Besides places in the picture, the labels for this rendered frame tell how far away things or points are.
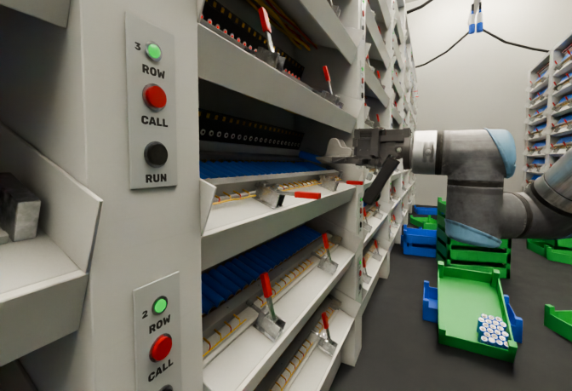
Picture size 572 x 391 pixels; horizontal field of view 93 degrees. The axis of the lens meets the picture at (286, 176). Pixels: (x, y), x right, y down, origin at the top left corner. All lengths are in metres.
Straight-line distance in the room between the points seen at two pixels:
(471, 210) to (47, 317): 0.58
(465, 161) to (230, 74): 0.45
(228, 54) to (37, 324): 0.27
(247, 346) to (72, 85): 0.36
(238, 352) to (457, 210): 0.45
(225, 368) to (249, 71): 0.36
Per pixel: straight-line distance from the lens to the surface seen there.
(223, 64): 0.32
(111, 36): 0.23
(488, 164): 0.60
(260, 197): 0.40
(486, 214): 0.61
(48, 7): 0.24
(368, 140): 0.63
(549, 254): 2.42
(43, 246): 0.24
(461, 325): 1.24
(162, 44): 0.25
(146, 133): 0.23
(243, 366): 0.42
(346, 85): 0.85
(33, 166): 0.27
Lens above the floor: 0.61
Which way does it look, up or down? 3 degrees down
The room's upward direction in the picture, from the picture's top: straight up
